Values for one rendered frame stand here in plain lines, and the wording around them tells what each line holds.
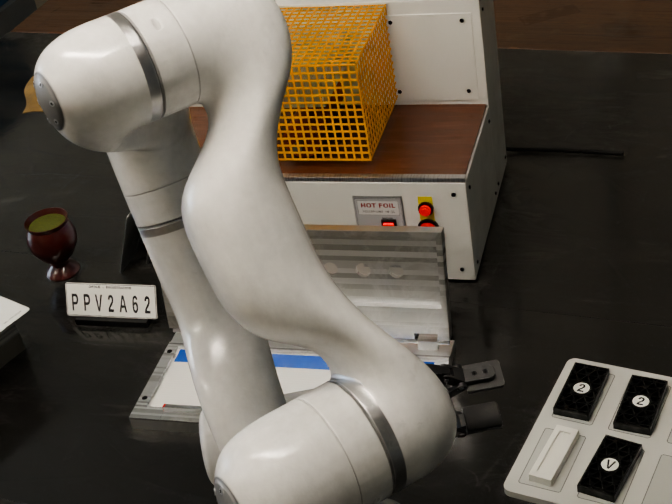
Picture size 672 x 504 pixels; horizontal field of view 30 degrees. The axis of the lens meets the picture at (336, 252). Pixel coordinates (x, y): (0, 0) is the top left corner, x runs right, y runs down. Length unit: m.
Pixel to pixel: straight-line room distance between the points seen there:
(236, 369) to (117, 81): 0.33
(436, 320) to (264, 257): 0.75
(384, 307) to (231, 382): 0.60
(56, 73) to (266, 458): 0.37
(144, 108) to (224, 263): 0.15
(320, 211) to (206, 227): 0.88
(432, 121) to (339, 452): 1.02
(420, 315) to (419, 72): 0.45
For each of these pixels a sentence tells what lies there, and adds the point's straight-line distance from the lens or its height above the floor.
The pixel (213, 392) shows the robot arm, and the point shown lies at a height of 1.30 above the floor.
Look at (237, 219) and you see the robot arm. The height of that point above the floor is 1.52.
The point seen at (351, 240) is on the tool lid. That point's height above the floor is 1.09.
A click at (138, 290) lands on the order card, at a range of 2.03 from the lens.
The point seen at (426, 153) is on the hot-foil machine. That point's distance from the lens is 1.95.
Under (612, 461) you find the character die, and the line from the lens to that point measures 1.65.
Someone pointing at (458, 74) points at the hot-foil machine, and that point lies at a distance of 2.05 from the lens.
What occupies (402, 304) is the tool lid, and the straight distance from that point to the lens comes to 1.81.
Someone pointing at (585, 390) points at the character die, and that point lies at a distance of 1.75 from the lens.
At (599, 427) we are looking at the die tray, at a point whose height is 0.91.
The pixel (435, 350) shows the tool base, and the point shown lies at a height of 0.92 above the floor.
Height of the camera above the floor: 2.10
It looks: 35 degrees down
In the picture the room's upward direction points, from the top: 10 degrees counter-clockwise
